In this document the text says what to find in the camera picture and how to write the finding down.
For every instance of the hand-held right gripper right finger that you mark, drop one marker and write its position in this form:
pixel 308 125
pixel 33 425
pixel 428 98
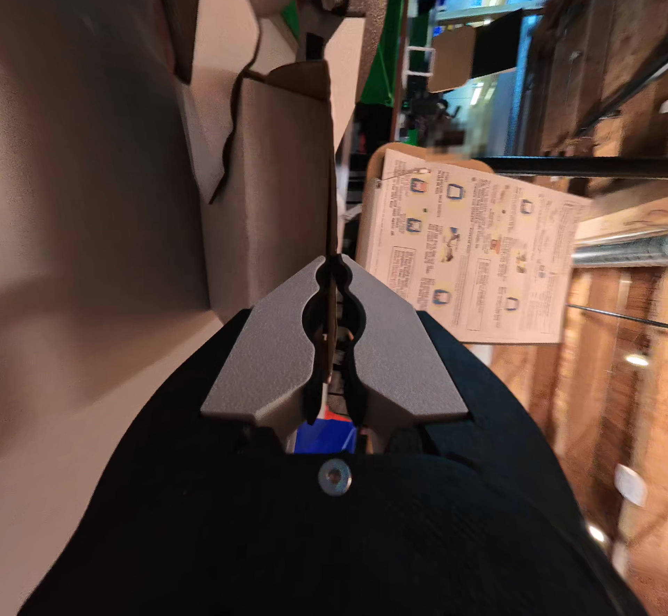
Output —
pixel 407 365

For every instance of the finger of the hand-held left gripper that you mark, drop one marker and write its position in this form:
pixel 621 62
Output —
pixel 347 68
pixel 224 26

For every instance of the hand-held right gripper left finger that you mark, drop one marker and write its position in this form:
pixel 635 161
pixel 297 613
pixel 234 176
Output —
pixel 261 365

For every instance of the green plastic bin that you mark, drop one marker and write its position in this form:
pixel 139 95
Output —
pixel 386 68

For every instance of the blue plastic bin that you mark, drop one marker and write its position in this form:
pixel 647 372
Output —
pixel 323 438

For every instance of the white cardboard mailer box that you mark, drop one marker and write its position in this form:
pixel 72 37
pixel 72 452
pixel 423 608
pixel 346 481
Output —
pixel 276 182

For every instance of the grey desk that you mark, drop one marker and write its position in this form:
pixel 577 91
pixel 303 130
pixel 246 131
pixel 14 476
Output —
pixel 78 313

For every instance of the background wooden table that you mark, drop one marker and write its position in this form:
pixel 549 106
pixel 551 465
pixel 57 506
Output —
pixel 402 52

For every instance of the wooden board on stand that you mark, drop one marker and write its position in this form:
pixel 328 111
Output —
pixel 451 60

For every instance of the printed instruction sheet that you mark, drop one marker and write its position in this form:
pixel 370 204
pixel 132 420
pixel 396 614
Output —
pixel 469 261

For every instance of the black stand pole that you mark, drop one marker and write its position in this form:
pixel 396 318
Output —
pixel 574 167

